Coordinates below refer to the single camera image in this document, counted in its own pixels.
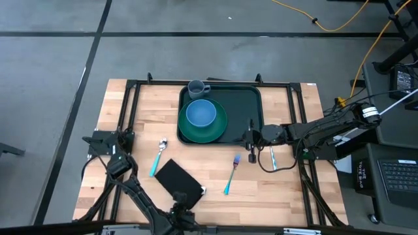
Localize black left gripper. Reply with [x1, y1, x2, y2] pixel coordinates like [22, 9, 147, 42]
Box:
[165, 191, 201, 233]

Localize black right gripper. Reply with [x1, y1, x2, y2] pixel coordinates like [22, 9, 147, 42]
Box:
[243, 119, 266, 164]

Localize black cloth napkin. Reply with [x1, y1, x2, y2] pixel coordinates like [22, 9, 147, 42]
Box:
[154, 159, 206, 210]

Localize patterned handle metal knife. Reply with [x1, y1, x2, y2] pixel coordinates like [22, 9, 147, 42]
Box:
[268, 146, 278, 172]

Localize teal handled metal spoon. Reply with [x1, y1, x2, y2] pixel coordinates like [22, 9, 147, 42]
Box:
[149, 137, 169, 178]

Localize green plastic plate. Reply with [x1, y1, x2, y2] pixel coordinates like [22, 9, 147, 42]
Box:
[178, 97, 229, 144]

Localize teal handled iridescent fork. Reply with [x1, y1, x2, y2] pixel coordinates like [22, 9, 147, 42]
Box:
[223, 154, 242, 196]

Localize blue plastic bowl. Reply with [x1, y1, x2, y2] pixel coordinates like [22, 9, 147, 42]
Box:
[185, 99, 217, 128]

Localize grey plastic mug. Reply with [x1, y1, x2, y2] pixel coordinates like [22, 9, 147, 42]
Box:
[187, 80, 212, 100]

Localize dark green serving tray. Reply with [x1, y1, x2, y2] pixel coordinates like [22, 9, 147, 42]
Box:
[176, 84, 265, 146]

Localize white paper sheet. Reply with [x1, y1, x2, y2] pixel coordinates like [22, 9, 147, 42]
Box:
[334, 155, 353, 174]

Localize black printed tote bag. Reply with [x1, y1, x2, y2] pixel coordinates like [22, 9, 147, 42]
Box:
[354, 158, 374, 196]

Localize grey side table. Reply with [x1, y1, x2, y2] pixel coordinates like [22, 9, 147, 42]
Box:
[362, 61, 418, 149]

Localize dark grey laptop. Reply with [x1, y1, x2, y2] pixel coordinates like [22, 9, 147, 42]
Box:
[377, 159, 418, 210]

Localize black stand legs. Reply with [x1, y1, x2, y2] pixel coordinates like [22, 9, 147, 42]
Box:
[372, 0, 418, 75]

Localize black screen device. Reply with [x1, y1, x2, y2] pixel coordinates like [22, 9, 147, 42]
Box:
[389, 64, 418, 101]

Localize dark grey laptop desk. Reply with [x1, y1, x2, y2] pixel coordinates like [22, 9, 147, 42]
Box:
[365, 142, 418, 229]

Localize grey chair foot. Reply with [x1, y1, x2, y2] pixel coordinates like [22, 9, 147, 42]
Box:
[0, 142, 26, 158]

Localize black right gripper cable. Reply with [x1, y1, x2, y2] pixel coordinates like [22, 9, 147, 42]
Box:
[257, 145, 297, 173]

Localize yellow extension cable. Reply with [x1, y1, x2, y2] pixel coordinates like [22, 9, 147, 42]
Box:
[336, 0, 413, 108]
[270, 0, 370, 33]

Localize black metal table frame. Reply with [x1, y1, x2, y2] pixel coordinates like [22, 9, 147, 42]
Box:
[73, 72, 349, 229]

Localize white straight cable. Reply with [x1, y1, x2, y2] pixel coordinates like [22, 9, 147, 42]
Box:
[378, 88, 418, 116]

